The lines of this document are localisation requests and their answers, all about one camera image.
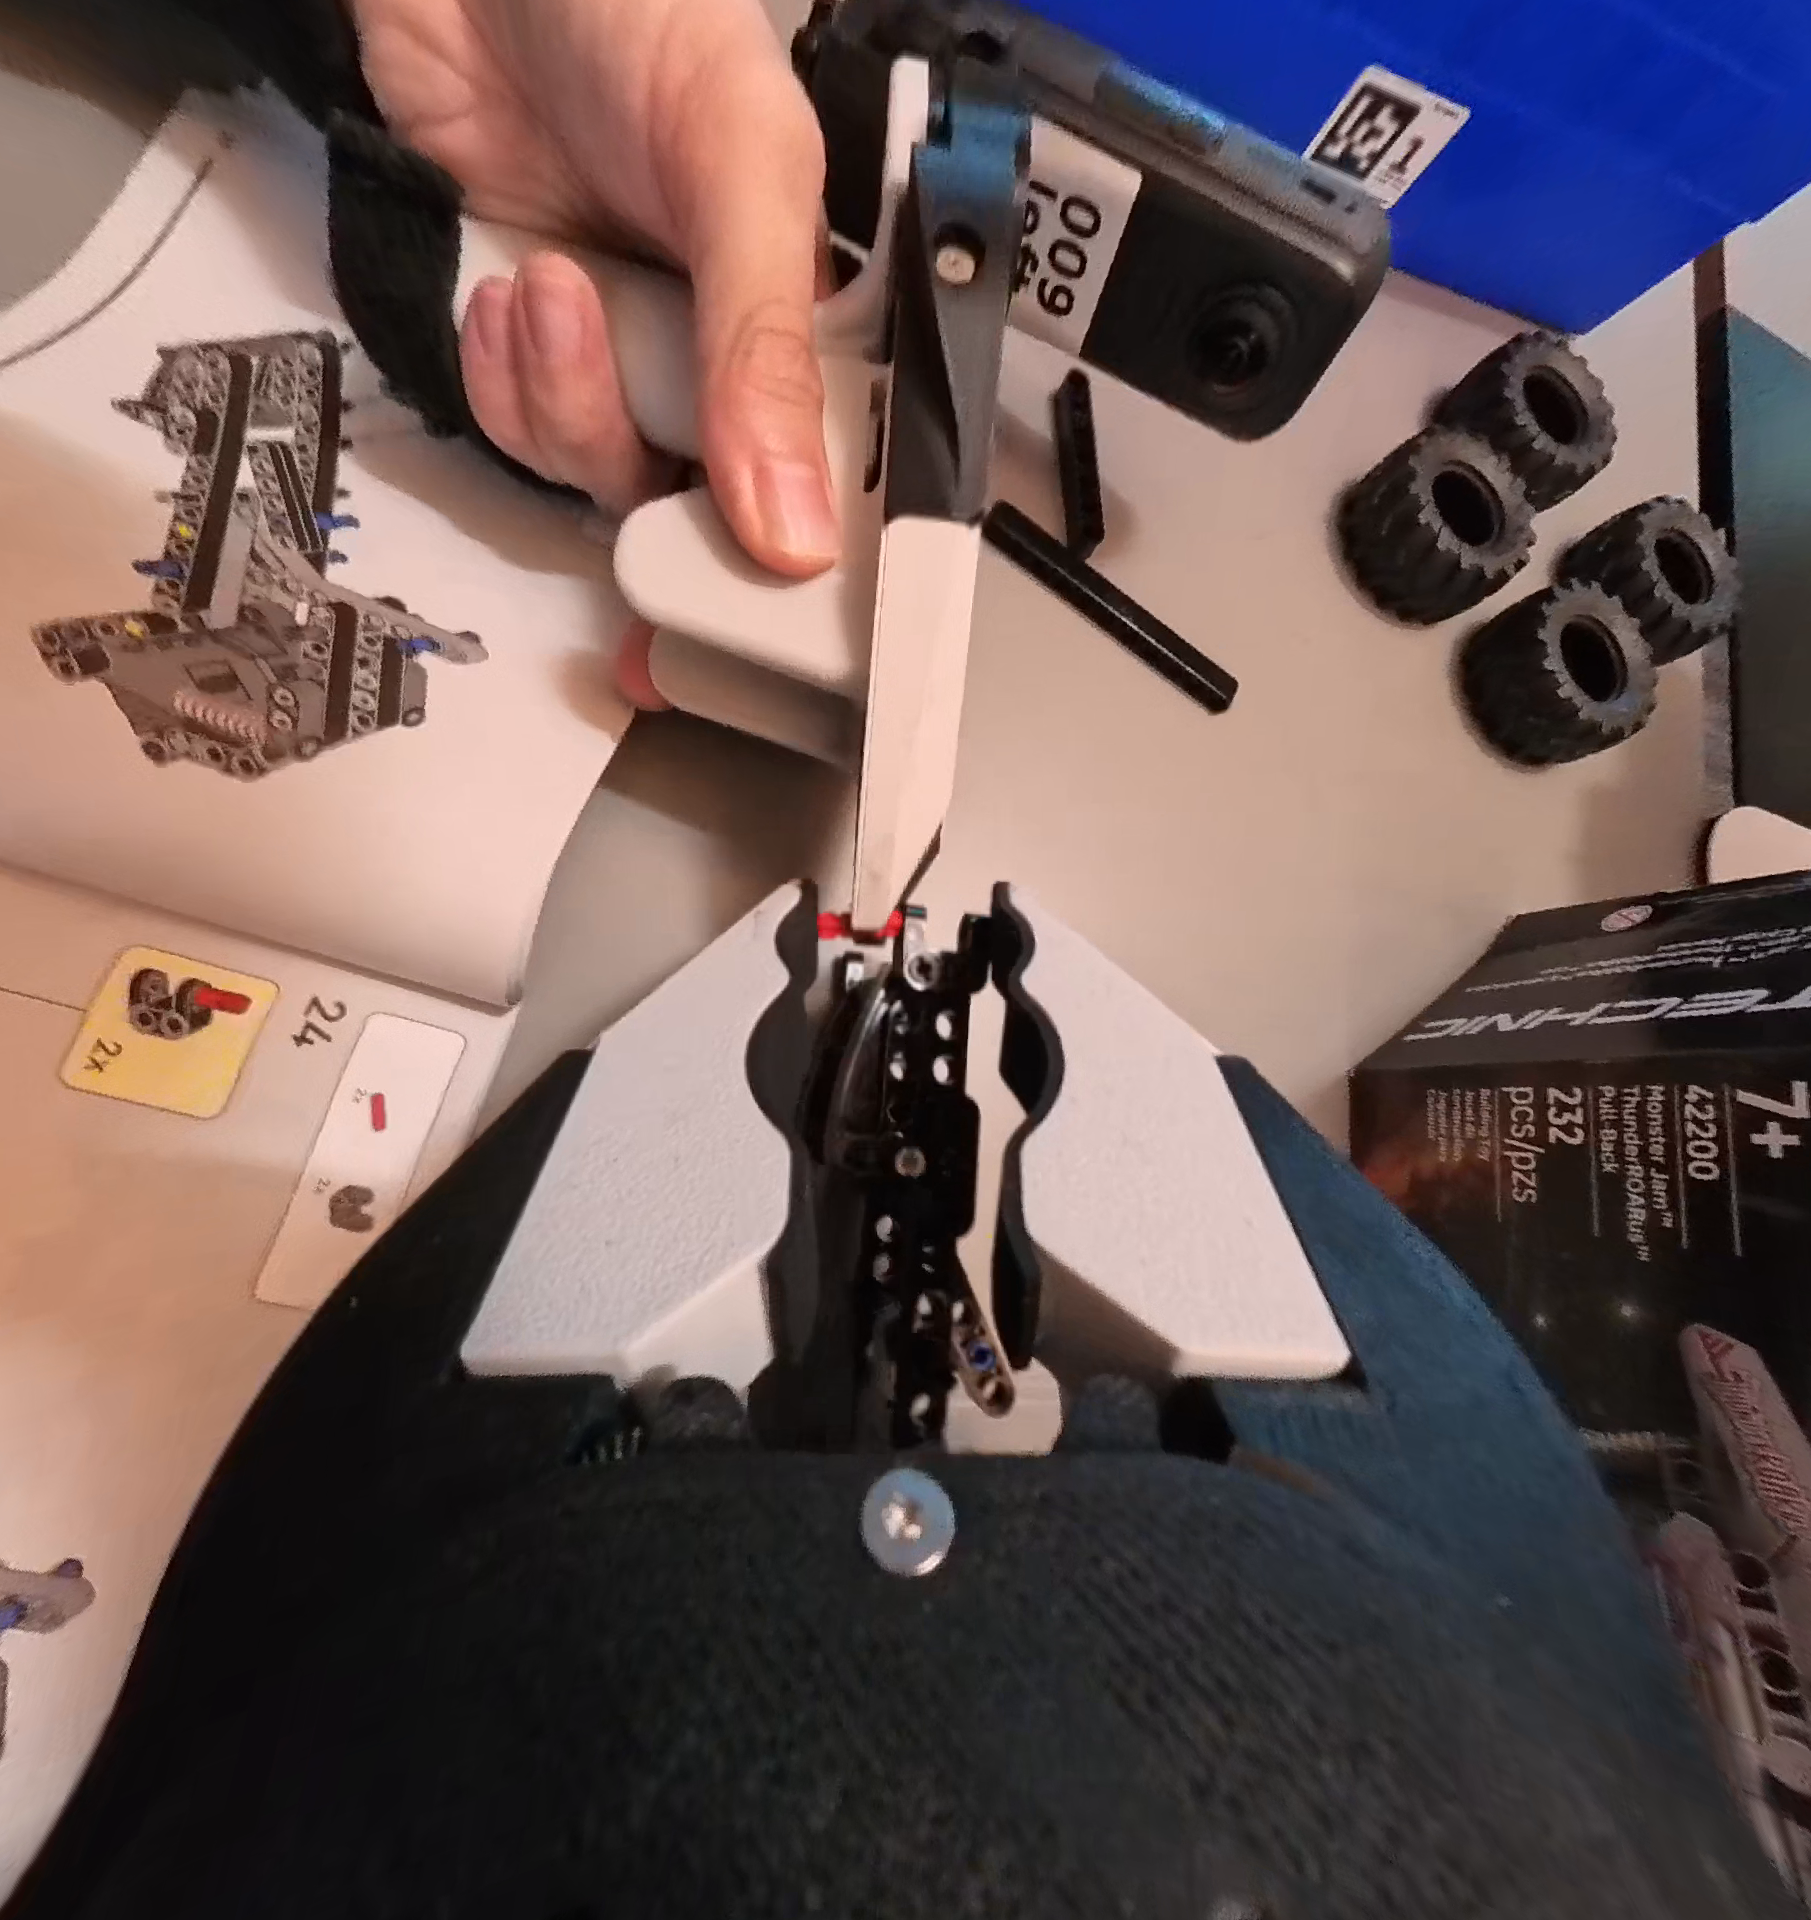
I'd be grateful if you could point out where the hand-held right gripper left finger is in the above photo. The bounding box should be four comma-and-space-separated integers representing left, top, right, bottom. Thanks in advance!
459, 879, 847, 1391

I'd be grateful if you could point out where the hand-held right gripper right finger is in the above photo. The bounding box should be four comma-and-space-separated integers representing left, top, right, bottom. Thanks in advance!
973, 883, 1360, 1387

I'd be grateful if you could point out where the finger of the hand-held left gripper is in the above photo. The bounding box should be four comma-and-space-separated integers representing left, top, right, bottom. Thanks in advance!
849, 513, 985, 920

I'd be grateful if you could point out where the black toy brick assembly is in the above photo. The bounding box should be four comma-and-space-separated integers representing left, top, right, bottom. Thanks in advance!
794, 915, 1020, 1451

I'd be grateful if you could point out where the person's left hand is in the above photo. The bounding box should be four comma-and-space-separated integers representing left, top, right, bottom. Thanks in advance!
352, 0, 847, 714

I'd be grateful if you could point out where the white printed marker sticker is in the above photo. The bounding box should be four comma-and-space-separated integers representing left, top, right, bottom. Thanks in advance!
1303, 66, 1474, 207

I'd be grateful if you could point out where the black toy beam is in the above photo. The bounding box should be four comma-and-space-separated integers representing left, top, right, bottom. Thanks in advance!
1057, 371, 1114, 552

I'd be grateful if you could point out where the black toy tire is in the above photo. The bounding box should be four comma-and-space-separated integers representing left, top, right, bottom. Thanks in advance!
1457, 583, 1661, 770
1332, 428, 1540, 629
1439, 330, 1619, 498
1556, 494, 1742, 671

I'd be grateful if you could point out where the blue plastic bin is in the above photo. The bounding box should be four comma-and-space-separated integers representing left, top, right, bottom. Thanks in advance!
996, 0, 1811, 336

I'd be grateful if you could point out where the black toy set box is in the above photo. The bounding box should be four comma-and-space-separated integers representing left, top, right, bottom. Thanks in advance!
1349, 807, 1811, 1920

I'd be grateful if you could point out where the open instruction booklet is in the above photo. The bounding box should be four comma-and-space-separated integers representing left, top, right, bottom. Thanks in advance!
0, 61, 655, 1801

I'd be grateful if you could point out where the dark flat panel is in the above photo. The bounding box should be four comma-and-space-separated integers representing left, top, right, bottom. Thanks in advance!
1692, 241, 1811, 864

